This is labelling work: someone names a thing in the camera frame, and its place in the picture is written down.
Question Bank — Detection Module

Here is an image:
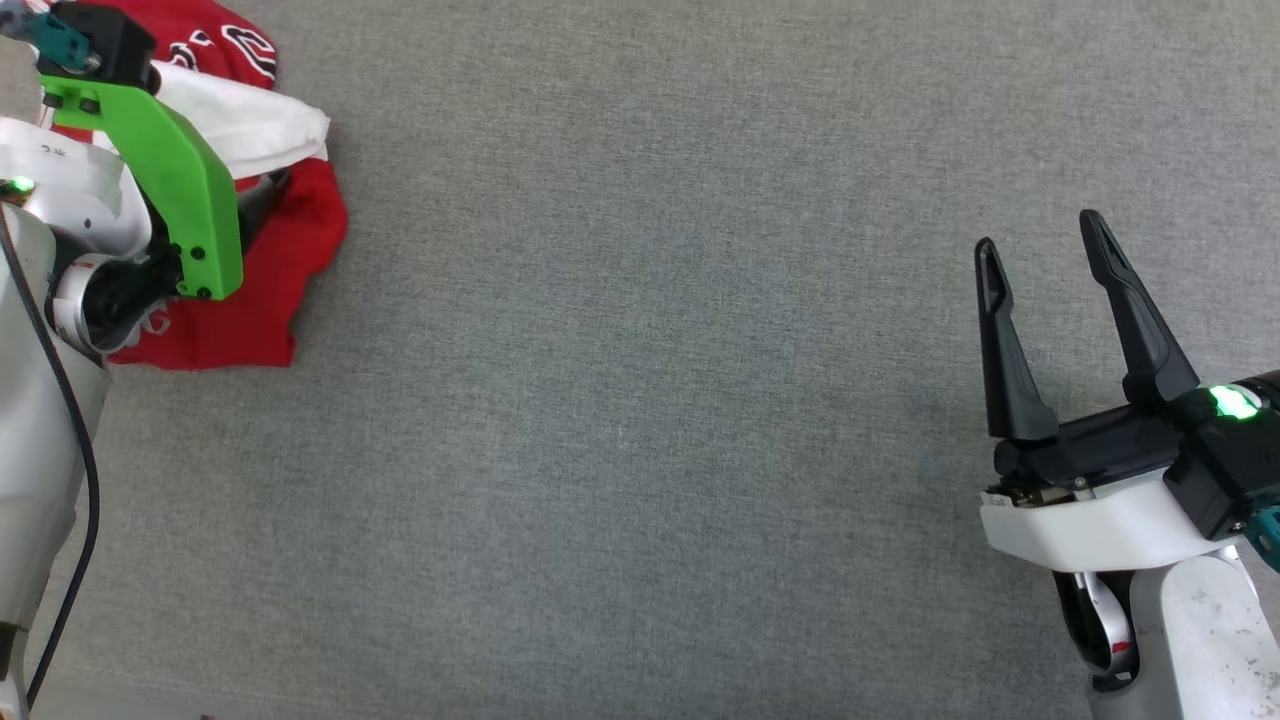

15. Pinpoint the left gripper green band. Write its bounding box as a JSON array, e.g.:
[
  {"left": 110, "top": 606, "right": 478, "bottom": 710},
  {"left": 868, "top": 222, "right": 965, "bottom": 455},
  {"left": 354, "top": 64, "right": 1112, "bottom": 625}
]
[{"left": 38, "top": 75, "right": 293, "bottom": 302}]

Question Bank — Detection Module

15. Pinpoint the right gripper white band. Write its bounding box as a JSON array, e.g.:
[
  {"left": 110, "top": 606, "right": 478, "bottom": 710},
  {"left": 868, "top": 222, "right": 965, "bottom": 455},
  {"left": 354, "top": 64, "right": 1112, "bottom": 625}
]
[{"left": 974, "top": 209, "right": 1253, "bottom": 574}]

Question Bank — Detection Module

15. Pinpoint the red and white Bulls jersey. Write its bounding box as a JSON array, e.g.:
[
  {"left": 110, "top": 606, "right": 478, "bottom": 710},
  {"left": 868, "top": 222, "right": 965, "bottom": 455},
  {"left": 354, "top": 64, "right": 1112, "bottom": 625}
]
[{"left": 45, "top": 0, "right": 350, "bottom": 372}]

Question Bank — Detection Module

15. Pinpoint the left camera teal cable connector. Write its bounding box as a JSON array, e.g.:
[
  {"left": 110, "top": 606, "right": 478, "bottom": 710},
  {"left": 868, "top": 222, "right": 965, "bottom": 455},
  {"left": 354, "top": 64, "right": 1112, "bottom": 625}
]
[{"left": 0, "top": 8, "right": 102, "bottom": 73}]

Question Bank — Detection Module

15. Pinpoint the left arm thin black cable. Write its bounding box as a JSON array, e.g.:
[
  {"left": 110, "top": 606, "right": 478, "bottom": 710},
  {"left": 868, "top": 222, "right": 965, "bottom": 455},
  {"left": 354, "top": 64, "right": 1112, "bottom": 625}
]
[{"left": 0, "top": 205, "right": 102, "bottom": 707}]

